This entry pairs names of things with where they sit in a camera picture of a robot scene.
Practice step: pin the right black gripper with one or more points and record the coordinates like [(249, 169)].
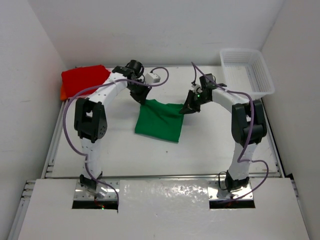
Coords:
[(190, 107)]

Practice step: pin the red t shirt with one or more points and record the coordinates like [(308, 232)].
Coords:
[(80, 78)]

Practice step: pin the green t shirt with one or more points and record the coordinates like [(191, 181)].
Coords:
[(160, 121)]

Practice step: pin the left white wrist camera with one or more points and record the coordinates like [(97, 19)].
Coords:
[(151, 78)]

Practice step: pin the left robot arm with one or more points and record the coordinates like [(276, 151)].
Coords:
[(90, 119)]

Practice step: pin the white plastic bin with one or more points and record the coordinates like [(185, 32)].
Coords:
[(245, 70)]

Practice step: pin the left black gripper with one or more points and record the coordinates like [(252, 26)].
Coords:
[(141, 97)]

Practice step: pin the metal base plate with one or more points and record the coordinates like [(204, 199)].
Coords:
[(102, 193), (215, 193)]

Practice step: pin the orange t shirt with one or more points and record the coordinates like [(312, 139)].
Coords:
[(63, 95)]

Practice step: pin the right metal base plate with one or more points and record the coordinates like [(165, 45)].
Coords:
[(215, 193)]

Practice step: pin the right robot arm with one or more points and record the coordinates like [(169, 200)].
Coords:
[(248, 128)]

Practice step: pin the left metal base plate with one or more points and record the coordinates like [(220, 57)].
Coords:
[(102, 193)]

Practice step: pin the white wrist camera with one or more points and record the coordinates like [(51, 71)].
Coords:
[(205, 82), (151, 78)]

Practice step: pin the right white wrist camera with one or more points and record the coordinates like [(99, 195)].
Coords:
[(205, 82)]

